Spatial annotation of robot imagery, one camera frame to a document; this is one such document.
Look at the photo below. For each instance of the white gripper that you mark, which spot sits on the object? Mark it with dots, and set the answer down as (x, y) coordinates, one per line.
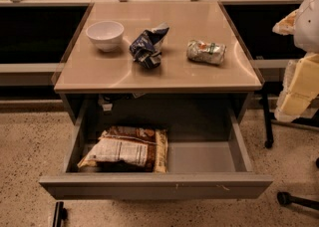
(308, 25)

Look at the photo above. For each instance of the brown chip bag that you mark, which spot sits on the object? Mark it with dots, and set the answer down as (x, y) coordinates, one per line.
(134, 147)

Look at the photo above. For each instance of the crumpled blue chip bag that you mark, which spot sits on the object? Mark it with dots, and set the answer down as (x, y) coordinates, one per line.
(146, 48)

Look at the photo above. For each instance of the beige top cabinet counter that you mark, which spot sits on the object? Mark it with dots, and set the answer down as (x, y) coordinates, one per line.
(91, 71)

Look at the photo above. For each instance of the grey open drawer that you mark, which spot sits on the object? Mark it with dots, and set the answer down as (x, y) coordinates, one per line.
(206, 155)

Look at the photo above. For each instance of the black table leg with caster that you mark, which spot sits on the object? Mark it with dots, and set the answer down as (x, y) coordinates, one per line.
(267, 120)

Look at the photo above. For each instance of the black chair caster leg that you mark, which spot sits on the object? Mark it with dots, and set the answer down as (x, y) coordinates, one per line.
(285, 198)

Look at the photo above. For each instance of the white ceramic bowl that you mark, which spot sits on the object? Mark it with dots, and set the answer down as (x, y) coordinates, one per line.
(106, 35)

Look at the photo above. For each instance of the black object at floor edge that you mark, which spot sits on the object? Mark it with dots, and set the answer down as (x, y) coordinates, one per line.
(60, 214)

